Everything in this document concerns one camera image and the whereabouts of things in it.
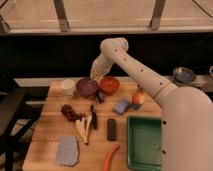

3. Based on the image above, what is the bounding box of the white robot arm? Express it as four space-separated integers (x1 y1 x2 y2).
90 38 213 171

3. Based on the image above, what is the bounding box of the red bowl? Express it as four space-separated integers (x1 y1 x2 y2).
99 77 120 95

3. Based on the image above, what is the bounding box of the purple bowl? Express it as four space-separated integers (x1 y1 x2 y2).
76 77 99 97

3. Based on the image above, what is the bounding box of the dark small object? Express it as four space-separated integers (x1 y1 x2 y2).
96 91 105 103

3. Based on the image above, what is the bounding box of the blue sponge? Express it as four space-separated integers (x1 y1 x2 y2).
113 99 130 115

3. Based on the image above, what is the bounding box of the orange apple on stand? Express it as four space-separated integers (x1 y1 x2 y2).
132 92 145 110

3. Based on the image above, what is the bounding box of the black rectangular block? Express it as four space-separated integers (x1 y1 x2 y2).
107 118 116 141

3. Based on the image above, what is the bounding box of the white cup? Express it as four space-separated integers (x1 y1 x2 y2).
60 79 75 95

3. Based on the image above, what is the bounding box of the bunch of dark grapes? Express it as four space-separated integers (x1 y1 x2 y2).
61 104 85 122

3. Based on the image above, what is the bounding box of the green plastic tray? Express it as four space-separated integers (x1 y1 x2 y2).
126 116 161 171

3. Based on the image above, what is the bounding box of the grey round dish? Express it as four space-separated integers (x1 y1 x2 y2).
173 67 196 83

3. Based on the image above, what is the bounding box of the grey blue cloth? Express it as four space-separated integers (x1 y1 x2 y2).
55 136 79 167

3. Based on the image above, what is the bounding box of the orange carrot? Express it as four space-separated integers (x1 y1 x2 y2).
102 144 120 171

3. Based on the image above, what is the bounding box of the black chair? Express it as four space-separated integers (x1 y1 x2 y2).
0 67 40 171

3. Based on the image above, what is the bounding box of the black handled knife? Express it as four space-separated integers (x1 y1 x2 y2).
90 105 97 130

